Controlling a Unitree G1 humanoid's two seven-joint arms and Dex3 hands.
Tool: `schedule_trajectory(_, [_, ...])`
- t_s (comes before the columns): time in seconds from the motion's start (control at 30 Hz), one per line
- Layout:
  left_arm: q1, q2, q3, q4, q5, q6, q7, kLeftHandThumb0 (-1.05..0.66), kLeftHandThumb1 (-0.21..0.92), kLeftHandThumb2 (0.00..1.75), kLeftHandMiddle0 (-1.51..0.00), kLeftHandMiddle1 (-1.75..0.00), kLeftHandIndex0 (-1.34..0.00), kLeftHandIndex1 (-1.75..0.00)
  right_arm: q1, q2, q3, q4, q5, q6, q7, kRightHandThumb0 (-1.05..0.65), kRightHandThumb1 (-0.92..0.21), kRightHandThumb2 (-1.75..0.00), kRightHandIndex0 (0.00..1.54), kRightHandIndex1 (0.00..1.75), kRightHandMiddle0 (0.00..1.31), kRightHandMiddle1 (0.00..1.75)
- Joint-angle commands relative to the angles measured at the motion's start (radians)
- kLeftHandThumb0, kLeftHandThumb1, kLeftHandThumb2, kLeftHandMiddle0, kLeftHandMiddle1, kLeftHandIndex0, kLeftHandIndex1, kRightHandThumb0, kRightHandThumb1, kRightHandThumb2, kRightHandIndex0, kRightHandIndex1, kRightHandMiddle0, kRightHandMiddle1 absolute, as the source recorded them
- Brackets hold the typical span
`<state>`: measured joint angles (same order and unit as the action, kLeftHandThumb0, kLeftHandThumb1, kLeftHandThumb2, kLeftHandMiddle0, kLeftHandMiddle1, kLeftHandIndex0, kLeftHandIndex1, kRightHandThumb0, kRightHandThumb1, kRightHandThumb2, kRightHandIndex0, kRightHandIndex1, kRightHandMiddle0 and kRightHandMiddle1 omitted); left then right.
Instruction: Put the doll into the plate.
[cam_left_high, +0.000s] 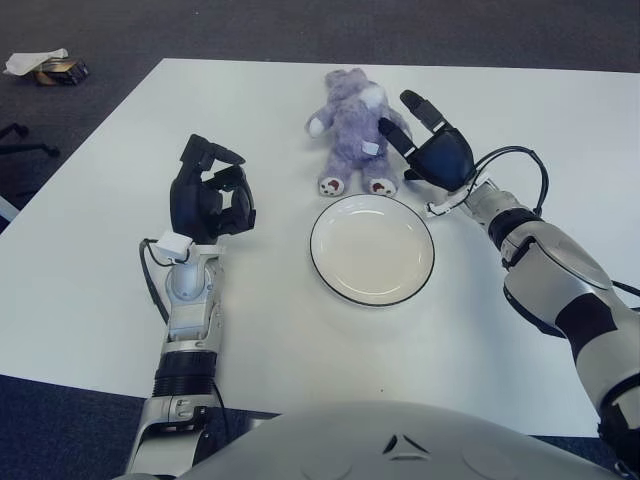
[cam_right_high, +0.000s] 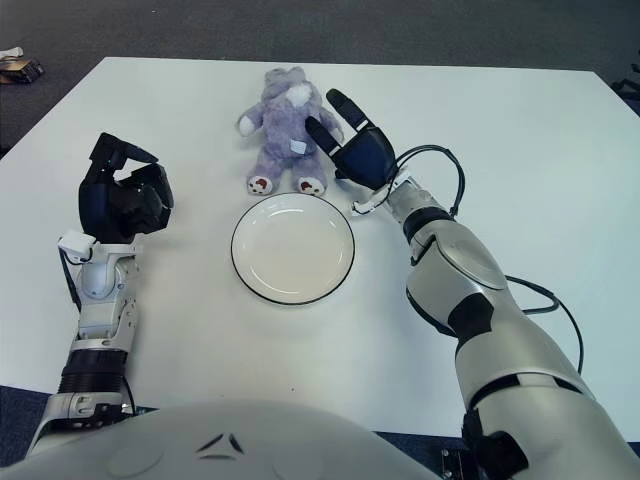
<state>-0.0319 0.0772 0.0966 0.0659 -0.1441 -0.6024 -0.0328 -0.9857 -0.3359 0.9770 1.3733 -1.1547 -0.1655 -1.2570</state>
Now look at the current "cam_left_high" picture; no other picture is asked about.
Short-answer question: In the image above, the grey robot torso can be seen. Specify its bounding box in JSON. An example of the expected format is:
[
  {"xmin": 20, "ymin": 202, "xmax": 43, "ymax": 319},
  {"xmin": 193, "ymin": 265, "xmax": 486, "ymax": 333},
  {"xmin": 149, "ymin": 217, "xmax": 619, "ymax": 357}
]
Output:
[{"xmin": 184, "ymin": 399, "xmax": 626, "ymax": 480}]

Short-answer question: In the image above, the white crumpled cloth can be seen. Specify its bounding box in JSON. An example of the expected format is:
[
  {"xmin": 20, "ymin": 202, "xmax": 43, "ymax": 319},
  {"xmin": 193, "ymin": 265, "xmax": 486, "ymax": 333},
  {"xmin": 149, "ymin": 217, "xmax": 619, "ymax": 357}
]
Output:
[{"xmin": 3, "ymin": 47, "xmax": 69, "ymax": 77}]

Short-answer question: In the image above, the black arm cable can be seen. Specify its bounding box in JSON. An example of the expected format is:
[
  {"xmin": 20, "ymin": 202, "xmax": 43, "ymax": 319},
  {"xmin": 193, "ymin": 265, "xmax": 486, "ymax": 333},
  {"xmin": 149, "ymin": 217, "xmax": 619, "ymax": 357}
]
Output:
[
  {"xmin": 138, "ymin": 238, "xmax": 174, "ymax": 324},
  {"xmin": 472, "ymin": 144, "xmax": 549, "ymax": 219}
]

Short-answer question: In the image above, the white plate with black rim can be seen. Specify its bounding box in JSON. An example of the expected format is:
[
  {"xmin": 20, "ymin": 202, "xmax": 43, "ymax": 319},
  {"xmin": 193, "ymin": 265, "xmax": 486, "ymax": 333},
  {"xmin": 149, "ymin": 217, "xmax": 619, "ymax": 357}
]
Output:
[{"xmin": 309, "ymin": 194, "xmax": 435, "ymax": 307}]

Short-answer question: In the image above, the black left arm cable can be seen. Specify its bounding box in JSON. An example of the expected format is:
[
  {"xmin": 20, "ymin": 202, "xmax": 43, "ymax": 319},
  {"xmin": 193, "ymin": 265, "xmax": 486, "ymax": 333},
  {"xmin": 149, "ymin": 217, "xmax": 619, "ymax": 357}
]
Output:
[{"xmin": 138, "ymin": 238, "xmax": 174, "ymax": 324}]

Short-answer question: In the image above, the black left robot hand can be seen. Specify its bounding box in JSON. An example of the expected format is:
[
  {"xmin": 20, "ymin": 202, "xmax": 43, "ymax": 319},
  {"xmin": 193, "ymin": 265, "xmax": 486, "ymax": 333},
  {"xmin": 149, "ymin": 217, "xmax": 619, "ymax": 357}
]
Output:
[{"xmin": 168, "ymin": 133, "xmax": 258, "ymax": 246}]

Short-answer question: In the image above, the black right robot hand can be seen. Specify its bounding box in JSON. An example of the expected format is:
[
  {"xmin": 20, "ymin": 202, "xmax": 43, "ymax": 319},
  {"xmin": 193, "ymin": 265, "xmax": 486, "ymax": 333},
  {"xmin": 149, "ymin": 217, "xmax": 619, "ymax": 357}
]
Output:
[{"xmin": 378, "ymin": 89, "xmax": 475, "ymax": 194}]

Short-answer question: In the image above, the black and yellow box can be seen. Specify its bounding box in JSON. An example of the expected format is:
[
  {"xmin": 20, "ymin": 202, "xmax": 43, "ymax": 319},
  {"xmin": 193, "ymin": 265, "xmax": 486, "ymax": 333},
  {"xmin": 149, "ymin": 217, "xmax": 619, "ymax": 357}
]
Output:
[{"xmin": 34, "ymin": 57, "xmax": 90, "ymax": 87}]

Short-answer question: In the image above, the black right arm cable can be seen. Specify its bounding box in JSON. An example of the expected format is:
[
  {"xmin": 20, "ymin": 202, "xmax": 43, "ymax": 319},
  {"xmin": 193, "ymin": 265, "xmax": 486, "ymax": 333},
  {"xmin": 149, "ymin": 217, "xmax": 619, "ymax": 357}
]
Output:
[{"xmin": 472, "ymin": 144, "xmax": 549, "ymax": 219}]

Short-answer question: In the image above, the white left wrist connector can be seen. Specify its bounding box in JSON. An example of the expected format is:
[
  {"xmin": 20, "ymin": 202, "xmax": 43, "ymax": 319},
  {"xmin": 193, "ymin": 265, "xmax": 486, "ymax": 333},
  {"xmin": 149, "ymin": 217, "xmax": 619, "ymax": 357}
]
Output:
[{"xmin": 155, "ymin": 232, "xmax": 194, "ymax": 264}]

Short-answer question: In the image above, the black office chair base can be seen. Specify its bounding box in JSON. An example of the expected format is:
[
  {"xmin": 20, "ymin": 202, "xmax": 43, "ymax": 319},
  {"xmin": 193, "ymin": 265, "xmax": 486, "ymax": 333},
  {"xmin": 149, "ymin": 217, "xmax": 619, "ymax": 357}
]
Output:
[{"xmin": 0, "ymin": 123, "xmax": 61, "ymax": 159}]

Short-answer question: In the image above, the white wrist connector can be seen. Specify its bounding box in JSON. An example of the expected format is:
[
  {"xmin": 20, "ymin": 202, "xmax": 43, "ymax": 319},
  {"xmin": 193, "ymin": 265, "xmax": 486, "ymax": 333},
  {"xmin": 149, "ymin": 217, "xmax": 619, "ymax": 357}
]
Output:
[
  {"xmin": 424, "ymin": 172, "xmax": 494, "ymax": 220},
  {"xmin": 155, "ymin": 232, "xmax": 194, "ymax": 264}
]

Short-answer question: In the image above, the purple plush bear doll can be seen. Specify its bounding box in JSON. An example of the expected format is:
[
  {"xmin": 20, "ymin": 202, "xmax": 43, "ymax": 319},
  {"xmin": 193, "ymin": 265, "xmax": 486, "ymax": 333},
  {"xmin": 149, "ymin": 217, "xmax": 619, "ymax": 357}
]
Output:
[{"xmin": 305, "ymin": 67, "xmax": 414, "ymax": 197}]

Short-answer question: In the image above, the white right wrist connector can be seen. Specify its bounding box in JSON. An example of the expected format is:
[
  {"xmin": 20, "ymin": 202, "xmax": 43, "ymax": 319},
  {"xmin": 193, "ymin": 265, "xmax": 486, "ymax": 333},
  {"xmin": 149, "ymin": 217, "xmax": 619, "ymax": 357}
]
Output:
[{"xmin": 424, "ymin": 172, "xmax": 494, "ymax": 220}]

